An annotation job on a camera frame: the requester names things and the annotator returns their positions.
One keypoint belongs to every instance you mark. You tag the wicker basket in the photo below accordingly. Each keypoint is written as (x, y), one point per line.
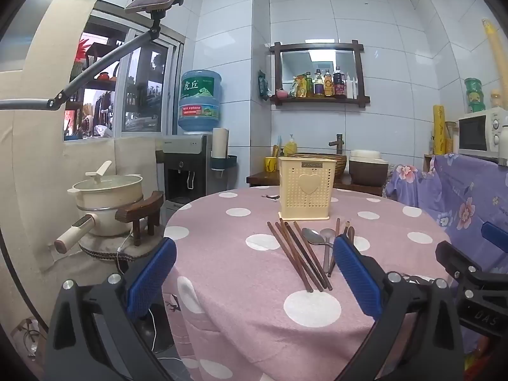
(339, 164)

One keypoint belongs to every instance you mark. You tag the blue water bottle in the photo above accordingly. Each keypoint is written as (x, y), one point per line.
(199, 103)

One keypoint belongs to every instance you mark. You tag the brown wooden chopstick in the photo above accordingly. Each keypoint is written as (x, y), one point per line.
(289, 256)
(336, 230)
(299, 256)
(313, 256)
(299, 246)

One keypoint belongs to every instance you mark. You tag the dark sauce bottle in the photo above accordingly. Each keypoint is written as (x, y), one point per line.
(338, 83)

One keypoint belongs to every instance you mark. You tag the faucet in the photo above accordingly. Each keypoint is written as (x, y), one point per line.
(338, 142)

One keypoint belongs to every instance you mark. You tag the brown and white bin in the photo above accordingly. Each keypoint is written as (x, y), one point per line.
(367, 170)

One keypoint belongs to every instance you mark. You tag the yellow roll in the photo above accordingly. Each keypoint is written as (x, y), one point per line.
(438, 129)

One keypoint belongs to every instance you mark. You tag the green cans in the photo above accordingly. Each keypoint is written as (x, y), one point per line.
(474, 95)

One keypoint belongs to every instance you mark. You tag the clear dark-capped bottle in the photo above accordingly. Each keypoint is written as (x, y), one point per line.
(318, 85)

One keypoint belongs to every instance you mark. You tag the black gold-banded chopstick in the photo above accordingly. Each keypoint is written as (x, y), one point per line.
(345, 228)

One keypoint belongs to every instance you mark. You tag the pink polka dot tablecloth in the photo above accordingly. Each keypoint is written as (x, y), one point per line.
(238, 270)

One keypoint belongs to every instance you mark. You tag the yellow label bottle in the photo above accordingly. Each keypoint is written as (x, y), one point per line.
(328, 86)

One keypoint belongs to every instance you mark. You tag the wooden framed mirror shelf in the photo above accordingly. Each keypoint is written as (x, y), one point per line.
(317, 67)

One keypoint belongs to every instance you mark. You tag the beige cloth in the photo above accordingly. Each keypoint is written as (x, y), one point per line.
(35, 166)

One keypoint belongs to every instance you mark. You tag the small dark wooden stool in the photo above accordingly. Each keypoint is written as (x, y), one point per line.
(139, 208)

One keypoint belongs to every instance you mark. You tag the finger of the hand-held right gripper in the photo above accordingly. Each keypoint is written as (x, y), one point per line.
(456, 260)
(496, 237)

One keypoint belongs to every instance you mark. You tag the pink cup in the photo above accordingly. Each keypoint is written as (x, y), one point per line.
(281, 94)

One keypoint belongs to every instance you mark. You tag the yellow soap pump bottle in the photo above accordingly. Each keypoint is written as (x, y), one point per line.
(291, 147)

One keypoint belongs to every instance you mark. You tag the green hanging packet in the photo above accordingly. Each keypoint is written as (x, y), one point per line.
(262, 85)

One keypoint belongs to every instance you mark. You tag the purple floral cloth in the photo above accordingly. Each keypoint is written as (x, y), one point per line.
(448, 190)

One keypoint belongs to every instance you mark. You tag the paper cup dispenser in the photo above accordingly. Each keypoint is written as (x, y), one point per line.
(220, 147)

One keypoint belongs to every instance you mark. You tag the white microwave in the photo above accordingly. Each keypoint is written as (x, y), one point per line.
(476, 133)

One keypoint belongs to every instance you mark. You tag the window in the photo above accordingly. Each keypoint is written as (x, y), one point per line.
(139, 87)

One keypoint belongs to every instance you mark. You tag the white thermos bottle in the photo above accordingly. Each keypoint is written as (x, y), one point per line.
(504, 145)

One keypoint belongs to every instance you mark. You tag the round grey stand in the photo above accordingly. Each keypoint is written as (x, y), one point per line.
(107, 248)

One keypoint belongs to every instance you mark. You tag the water dispenser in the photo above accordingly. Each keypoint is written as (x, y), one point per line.
(182, 170)

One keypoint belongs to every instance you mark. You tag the wooden counter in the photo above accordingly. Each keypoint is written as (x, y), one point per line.
(260, 178)

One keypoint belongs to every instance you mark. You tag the cream perforated utensil holder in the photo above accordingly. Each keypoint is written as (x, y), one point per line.
(305, 198)

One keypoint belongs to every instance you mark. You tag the brown wooden spoon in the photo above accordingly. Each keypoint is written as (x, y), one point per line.
(351, 233)

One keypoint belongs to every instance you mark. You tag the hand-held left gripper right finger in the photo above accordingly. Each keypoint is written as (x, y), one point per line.
(357, 270)

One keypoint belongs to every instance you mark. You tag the yellow tube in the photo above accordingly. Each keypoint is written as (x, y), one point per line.
(495, 51)

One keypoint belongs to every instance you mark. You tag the yellow cup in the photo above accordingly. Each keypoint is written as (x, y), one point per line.
(271, 164)

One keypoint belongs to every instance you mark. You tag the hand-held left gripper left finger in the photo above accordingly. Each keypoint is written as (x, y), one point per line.
(153, 274)

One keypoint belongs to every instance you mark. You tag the yellow green packet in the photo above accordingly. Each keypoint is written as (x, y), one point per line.
(297, 86)

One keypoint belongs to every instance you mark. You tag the green bottle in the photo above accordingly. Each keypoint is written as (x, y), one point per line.
(309, 85)

